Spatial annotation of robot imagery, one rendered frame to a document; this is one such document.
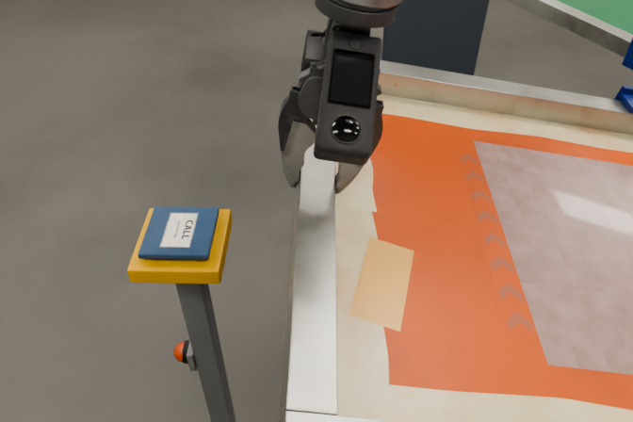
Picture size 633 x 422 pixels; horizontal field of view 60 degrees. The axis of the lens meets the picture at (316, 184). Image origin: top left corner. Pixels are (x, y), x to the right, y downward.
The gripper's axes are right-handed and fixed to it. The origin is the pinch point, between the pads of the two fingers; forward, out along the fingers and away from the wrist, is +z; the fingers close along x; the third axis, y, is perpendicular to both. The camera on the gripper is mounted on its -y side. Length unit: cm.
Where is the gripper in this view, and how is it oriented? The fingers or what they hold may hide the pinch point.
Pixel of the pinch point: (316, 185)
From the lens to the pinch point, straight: 58.5
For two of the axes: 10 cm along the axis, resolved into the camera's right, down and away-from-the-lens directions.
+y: 0.2, -6.5, 7.6
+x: -9.8, -1.5, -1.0
